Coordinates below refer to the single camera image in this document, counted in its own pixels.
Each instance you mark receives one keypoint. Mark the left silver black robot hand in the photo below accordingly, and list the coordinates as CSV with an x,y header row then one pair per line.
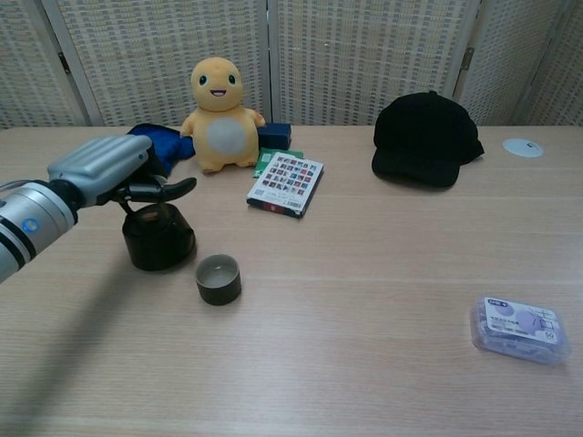
x,y
105,164

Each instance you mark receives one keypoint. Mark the black teapot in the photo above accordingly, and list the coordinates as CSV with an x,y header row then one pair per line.
x,y
157,243

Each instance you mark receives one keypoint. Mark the dark small cup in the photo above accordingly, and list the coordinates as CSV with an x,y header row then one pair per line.
x,y
218,289

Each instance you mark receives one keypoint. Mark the blue folded cloth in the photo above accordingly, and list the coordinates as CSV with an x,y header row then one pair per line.
x,y
170,143

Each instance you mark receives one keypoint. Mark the brass screen hinge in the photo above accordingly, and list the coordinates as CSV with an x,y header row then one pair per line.
x,y
63,63
469,58

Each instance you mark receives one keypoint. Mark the yellow plush dinosaur toy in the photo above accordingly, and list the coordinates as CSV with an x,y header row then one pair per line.
x,y
223,136

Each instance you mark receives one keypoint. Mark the green foil packet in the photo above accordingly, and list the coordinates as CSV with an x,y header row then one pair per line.
x,y
265,157

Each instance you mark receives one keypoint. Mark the dark blue rectangular box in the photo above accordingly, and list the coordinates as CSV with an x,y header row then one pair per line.
x,y
275,135

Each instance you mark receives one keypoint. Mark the white box with picture grid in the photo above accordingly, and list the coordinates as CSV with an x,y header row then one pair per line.
x,y
287,184

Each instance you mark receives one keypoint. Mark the woven folding screen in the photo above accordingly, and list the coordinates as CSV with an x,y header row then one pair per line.
x,y
341,59

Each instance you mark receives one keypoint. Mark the black baseball cap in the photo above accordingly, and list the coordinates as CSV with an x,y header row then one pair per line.
x,y
423,136

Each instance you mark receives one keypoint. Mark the white round disc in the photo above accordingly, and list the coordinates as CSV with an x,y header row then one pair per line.
x,y
523,147

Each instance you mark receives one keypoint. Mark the clear purple floss pick box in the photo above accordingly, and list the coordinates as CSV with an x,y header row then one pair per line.
x,y
519,330

